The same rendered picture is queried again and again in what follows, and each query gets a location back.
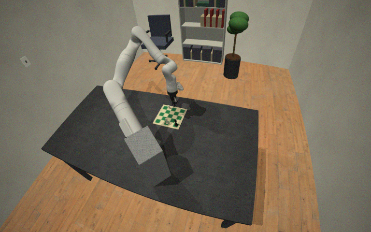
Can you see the green and cream chessboard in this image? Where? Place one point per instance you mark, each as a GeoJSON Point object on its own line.
{"type": "Point", "coordinates": [172, 114]}

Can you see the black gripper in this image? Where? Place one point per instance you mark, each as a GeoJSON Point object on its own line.
{"type": "Point", "coordinates": [173, 97]}

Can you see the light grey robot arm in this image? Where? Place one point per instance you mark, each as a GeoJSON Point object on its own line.
{"type": "Point", "coordinates": [129, 123]}

